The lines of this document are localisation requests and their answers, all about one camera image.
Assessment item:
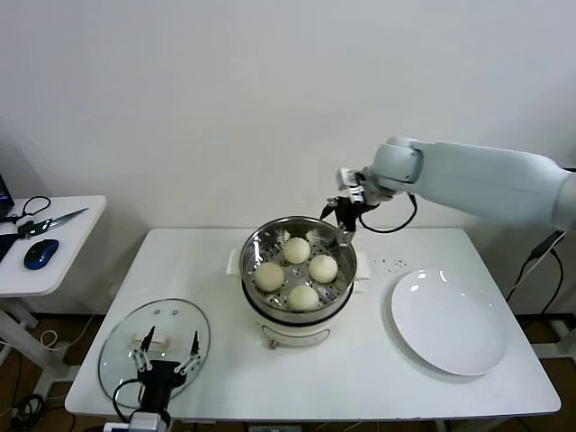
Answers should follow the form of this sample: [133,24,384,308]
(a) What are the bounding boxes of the black handled scissors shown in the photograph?
[21,196,89,229]

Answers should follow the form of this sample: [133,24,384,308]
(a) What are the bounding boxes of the white steamed baozi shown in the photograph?
[286,283,320,312]
[308,254,338,284]
[255,262,285,292]
[283,237,311,266]

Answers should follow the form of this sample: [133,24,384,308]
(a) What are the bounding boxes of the black floor cables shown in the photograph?
[0,393,46,432]

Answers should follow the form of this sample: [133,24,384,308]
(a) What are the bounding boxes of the glass pot lid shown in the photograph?
[97,298,212,409]

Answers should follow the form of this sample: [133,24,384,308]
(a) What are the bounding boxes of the white side table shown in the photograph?
[0,194,108,383]

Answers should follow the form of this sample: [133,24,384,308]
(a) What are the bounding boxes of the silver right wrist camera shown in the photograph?
[336,166,365,203]

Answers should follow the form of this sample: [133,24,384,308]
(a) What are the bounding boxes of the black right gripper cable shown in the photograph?
[357,193,419,234]

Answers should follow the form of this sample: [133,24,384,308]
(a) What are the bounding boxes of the blue computer mouse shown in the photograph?
[22,238,59,271]

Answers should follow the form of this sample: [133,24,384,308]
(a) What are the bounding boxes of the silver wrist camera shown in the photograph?
[336,166,365,203]
[103,411,172,432]

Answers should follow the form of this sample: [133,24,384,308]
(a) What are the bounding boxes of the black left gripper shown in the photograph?
[131,326,203,413]

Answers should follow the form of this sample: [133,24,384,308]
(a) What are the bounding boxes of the stainless steel steamer basket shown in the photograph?
[224,216,374,321]

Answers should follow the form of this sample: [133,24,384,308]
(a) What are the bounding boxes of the black hanging power cable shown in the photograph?
[506,231,566,316]

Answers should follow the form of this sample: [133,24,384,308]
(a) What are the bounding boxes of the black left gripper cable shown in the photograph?
[112,377,145,422]

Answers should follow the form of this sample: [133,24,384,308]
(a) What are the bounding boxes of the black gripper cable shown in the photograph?
[357,193,419,234]
[112,377,145,422]

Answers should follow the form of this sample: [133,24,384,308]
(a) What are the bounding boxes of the white electric pot base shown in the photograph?
[242,278,361,351]

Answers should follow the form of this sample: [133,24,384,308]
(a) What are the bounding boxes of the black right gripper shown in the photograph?
[320,196,366,249]

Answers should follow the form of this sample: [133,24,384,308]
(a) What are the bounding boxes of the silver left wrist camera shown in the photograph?
[103,411,172,432]

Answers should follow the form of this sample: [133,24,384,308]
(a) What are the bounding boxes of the white round plate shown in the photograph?
[390,268,509,377]

